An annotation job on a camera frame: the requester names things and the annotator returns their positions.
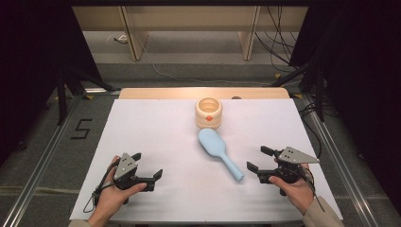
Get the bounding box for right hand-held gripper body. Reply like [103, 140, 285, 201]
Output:
[258, 146, 321, 185]

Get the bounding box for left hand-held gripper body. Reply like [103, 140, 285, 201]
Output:
[113, 152, 156, 205]

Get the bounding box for light blue hairbrush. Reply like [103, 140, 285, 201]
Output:
[198, 128, 246, 183]

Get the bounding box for cream ribbed cup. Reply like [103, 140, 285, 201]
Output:
[194, 96, 223, 131]

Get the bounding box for person's left hand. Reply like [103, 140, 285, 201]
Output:
[93, 155, 148, 221]

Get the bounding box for person's right hand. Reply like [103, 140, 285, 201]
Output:
[268, 163, 316, 216]

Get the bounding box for white table sheet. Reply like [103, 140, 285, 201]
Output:
[69, 98, 344, 222]

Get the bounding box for black tripod stand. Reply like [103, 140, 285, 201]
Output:
[270, 61, 326, 123]
[56, 67, 122, 127]

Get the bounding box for wooden table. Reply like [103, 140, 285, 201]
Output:
[118, 87, 291, 100]

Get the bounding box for dark curtain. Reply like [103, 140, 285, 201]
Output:
[288, 0, 401, 216]
[0, 0, 103, 165]

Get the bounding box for round floor socket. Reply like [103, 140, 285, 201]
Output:
[106, 33, 129, 45]

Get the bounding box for beige wooden bench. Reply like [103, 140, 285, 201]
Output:
[71, 5, 309, 61]

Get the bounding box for black floor cable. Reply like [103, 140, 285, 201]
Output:
[299, 100, 323, 159]

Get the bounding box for left hand-held gripper black cable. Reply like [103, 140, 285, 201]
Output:
[82, 157, 121, 214]

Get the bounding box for right hand-held gripper black strap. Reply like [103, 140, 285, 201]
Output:
[299, 166, 325, 213]

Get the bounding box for metal floor rail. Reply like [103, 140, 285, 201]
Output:
[301, 94, 379, 227]
[1, 94, 84, 227]

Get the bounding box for bundle of black cables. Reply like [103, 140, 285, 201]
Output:
[254, 5, 304, 74]

